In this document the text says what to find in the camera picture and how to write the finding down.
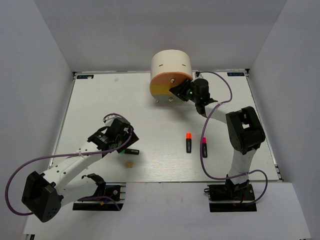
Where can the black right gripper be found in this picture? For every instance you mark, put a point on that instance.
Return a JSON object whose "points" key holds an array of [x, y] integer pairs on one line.
{"points": [[180, 90]]}

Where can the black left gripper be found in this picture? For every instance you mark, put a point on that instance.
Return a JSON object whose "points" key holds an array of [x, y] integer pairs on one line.
{"points": [[134, 138]]}

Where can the cream round drawer container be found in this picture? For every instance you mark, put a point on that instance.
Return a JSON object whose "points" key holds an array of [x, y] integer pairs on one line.
{"points": [[169, 68]]}

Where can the small tan eraser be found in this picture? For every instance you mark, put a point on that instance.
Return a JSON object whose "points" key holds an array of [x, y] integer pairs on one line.
{"points": [[129, 164]]}

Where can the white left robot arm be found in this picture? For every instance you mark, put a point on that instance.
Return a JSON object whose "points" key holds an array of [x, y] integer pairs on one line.
{"points": [[45, 193]]}

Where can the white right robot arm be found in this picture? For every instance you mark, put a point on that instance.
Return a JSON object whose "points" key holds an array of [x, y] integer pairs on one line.
{"points": [[244, 128]]}

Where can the green highlighter marker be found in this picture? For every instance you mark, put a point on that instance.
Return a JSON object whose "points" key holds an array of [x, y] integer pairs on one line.
{"points": [[130, 151]]}

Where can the orange highlighter marker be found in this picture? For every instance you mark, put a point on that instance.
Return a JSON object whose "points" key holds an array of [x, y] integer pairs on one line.
{"points": [[188, 141]]}

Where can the blue right corner label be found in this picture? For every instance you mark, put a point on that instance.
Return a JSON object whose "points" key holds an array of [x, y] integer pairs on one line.
{"points": [[235, 74]]}

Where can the blue corner label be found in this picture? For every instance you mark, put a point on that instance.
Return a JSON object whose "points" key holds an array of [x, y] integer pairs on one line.
{"points": [[235, 74], [85, 76]]}

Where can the pink highlighter marker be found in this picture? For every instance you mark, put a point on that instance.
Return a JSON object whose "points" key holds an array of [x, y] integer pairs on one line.
{"points": [[204, 148]]}

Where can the blue left corner label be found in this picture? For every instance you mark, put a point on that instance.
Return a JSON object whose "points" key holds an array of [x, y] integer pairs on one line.
{"points": [[85, 76]]}

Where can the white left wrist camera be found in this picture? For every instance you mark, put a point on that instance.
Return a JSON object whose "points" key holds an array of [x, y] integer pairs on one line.
{"points": [[107, 120]]}

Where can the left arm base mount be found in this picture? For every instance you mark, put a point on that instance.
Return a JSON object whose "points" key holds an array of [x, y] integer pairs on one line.
{"points": [[109, 198]]}

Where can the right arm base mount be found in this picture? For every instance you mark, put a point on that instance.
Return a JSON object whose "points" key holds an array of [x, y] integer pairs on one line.
{"points": [[222, 202]]}

